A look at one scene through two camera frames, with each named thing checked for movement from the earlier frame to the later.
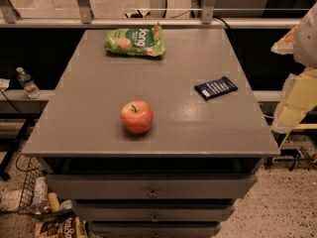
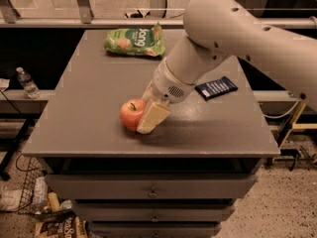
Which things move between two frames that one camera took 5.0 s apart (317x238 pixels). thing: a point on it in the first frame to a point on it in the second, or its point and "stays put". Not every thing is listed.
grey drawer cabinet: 182,177 stays put
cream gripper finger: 284,46 to 149,93
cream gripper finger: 298,99 to 153,117
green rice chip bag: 145,42 stays put
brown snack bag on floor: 70,227 stays put
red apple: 137,116 stays put
